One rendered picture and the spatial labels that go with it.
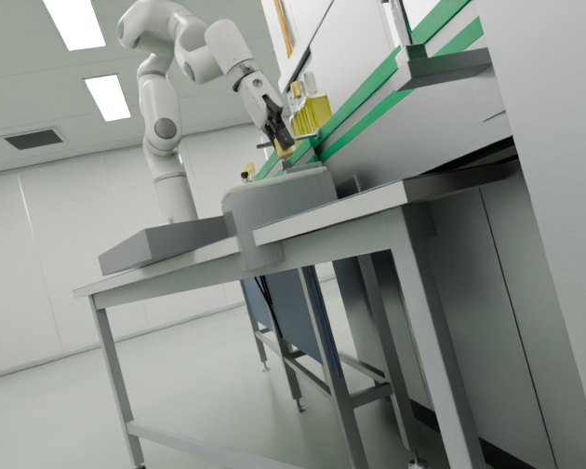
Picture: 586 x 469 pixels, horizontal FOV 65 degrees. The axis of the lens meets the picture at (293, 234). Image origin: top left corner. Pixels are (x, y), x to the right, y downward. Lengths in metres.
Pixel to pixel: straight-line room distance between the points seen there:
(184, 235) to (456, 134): 0.67
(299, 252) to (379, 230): 0.20
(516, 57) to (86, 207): 7.05
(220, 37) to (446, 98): 0.55
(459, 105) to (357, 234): 0.27
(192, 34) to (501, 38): 0.98
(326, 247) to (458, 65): 0.40
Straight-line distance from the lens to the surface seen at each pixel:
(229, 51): 1.05
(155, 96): 1.31
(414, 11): 1.08
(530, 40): 0.33
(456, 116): 0.67
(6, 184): 7.57
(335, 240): 0.82
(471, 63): 0.58
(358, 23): 1.30
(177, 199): 1.30
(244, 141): 7.40
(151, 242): 1.06
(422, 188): 0.70
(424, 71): 0.55
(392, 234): 0.73
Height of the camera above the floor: 0.70
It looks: 1 degrees up
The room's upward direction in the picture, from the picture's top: 15 degrees counter-clockwise
